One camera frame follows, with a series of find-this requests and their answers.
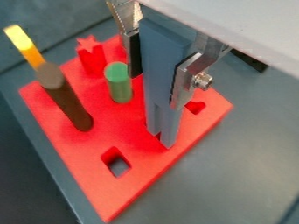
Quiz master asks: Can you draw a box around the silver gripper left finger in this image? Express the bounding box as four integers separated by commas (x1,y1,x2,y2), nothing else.
105,0,142,78

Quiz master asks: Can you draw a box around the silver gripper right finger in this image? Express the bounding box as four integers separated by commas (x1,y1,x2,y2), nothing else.
169,32,230,110

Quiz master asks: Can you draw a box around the blue double-square block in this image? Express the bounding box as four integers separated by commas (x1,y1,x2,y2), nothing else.
138,18,190,148

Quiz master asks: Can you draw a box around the yellow double-legged block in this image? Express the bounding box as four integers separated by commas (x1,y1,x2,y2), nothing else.
3,24,45,70

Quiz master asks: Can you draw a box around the red peg board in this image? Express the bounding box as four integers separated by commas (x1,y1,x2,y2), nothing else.
17,34,234,224

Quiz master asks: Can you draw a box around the red hexagonal peg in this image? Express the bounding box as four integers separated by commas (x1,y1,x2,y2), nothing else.
75,35,106,75

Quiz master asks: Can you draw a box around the green cylinder peg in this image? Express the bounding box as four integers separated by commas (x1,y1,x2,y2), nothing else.
103,62,133,103

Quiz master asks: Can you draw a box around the dark brown cylinder peg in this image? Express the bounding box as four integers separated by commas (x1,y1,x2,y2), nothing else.
34,62,93,131

